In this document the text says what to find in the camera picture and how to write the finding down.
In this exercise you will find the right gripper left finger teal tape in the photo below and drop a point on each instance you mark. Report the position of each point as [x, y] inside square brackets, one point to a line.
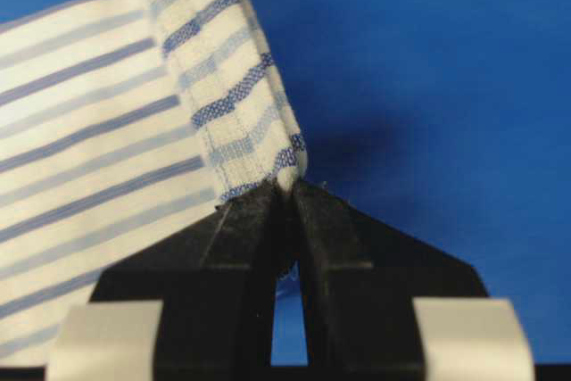
[195, 306]

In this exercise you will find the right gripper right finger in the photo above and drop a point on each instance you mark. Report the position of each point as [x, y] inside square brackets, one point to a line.
[382, 305]

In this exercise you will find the white blue striped towel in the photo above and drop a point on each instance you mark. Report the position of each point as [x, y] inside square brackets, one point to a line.
[123, 121]

